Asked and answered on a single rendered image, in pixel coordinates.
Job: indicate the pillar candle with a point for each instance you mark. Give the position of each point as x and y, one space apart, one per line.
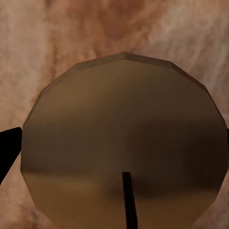
124 142

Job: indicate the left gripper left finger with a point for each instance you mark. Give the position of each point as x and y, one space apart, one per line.
10 147

